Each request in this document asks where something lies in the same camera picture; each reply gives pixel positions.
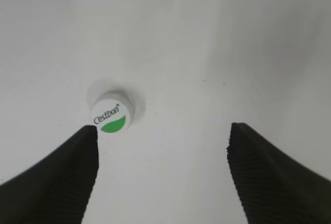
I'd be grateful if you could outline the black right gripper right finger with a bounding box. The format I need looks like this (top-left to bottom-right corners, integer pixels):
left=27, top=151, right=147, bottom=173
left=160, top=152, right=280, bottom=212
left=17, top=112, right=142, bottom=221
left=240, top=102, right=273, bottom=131
left=227, top=123, right=330, bottom=223

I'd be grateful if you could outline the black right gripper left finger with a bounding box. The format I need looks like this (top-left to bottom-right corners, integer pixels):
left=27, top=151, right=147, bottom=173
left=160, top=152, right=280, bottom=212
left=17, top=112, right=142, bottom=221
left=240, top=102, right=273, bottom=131
left=1, top=125, right=99, bottom=223

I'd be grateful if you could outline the white green bottle cap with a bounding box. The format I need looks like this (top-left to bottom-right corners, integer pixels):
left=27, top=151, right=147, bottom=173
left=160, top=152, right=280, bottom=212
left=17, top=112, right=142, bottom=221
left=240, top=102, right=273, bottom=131
left=90, top=92, right=134, bottom=137

